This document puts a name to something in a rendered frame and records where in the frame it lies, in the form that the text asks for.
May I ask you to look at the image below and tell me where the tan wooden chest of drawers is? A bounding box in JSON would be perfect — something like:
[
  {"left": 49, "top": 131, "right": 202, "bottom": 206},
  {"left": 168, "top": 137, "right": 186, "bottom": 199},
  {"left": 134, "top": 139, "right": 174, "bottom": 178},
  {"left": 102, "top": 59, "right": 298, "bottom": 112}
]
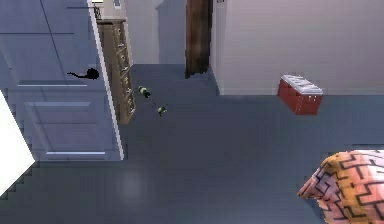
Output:
[{"left": 96, "top": 18, "right": 137, "bottom": 125}]

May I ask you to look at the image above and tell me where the grey-blue panelled room door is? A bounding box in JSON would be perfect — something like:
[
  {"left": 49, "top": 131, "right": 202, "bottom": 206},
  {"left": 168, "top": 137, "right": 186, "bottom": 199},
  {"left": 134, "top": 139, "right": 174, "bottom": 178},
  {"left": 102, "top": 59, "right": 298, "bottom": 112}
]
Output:
[{"left": 0, "top": 0, "right": 125, "bottom": 162}]

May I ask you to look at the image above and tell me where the black door handle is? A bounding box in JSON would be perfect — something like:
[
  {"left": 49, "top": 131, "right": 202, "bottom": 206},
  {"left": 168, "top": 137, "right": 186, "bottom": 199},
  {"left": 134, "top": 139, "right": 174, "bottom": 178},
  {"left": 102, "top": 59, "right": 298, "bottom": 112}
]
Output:
[{"left": 66, "top": 67, "right": 100, "bottom": 81}]

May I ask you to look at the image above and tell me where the dark brown wooden door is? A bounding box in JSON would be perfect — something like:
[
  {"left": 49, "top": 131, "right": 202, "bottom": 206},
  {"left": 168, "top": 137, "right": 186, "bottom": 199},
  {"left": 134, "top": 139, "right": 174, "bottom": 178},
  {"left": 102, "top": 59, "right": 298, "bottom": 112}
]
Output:
[{"left": 185, "top": 0, "right": 214, "bottom": 79}]

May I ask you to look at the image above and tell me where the red box with white lid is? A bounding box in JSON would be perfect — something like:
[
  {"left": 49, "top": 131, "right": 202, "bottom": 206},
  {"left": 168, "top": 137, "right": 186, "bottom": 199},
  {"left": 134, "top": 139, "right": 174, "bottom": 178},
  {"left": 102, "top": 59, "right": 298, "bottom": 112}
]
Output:
[{"left": 277, "top": 74, "right": 324, "bottom": 116}]

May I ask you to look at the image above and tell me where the orange pink patterned bed cover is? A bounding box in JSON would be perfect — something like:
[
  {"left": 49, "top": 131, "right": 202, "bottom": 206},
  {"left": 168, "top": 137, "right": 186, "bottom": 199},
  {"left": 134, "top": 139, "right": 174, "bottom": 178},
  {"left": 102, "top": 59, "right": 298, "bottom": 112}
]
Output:
[{"left": 297, "top": 149, "right": 384, "bottom": 224}]

